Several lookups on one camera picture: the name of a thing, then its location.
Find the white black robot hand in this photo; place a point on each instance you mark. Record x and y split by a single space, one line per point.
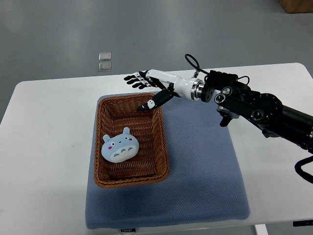
171 85

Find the blue plush toy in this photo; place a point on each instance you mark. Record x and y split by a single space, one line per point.
120 148

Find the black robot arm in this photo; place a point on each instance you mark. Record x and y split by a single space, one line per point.
265 111

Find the brown wicker basket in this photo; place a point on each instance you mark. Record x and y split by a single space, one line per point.
151 163

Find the upper silver floor plate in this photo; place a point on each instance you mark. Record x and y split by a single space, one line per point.
104 56

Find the silver floor plate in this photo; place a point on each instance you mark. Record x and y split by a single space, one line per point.
104 56
105 66

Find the lower silver floor plate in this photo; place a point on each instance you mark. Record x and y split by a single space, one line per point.
105 66

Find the blue quilted mat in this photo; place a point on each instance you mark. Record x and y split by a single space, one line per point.
186 169

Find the brown cardboard box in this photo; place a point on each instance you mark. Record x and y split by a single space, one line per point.
297 6

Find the white table leg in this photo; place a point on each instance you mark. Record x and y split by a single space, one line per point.
261 229

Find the black table control panel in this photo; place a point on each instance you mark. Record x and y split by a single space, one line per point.
303 223

